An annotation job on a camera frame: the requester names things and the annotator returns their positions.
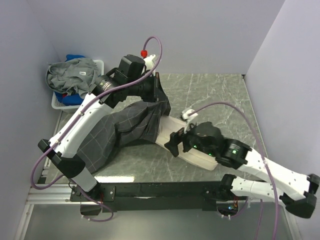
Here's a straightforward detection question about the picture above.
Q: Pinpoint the purple cable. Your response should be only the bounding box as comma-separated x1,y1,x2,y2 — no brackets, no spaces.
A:
188,101,282,240
29,36,163,223

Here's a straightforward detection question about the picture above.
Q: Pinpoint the grey crumpled shirt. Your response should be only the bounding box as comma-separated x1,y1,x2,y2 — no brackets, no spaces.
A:
45,57,101,100

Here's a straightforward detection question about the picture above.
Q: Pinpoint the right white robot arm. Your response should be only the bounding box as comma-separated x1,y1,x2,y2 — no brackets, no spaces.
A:
164,121,320,219

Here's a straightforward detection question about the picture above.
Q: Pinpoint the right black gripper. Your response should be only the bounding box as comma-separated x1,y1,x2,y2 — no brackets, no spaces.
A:
163,119,216,157

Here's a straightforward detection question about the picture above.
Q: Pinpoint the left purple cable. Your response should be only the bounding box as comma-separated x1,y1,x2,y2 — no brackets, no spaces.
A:
29,36,163,223

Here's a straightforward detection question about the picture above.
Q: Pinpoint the white plastic laundry basket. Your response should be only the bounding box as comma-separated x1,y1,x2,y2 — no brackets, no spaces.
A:
51,59,105,113

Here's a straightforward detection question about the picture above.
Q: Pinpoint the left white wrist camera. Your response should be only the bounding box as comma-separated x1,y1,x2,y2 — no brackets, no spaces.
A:
140,50,158,74

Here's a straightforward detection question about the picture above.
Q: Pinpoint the cream bear print pillow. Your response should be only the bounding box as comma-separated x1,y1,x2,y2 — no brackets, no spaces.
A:
155,115,218,171

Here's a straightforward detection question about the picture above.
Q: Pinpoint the aluminium frame rail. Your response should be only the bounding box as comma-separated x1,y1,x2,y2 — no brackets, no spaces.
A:
19,110,80,228

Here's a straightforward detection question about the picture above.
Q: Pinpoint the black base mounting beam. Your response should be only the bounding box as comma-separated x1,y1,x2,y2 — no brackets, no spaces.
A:
69,181,241,213

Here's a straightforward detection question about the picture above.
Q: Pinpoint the blue cloth in basket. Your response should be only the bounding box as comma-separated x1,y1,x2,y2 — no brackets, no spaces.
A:
54,54,103,106

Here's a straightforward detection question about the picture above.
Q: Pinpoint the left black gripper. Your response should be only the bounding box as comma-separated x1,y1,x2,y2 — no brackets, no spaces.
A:
127,72,169,103

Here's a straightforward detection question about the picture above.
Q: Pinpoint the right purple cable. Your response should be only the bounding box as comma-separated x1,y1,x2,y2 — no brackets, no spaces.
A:
188,101,282,240

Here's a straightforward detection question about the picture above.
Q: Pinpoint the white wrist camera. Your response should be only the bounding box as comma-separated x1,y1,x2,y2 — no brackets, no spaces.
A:
140,50,158,74
181,108,198,133

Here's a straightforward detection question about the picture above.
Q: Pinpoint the dark grey checked pillowcase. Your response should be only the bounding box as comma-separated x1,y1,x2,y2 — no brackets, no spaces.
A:
74,77,172,175

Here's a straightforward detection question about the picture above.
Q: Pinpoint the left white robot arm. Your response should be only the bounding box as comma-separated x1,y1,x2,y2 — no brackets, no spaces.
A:
38,51,170,201

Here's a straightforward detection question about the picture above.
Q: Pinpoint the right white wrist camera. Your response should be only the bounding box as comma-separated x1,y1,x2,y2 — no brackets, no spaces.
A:
181,108,198,133

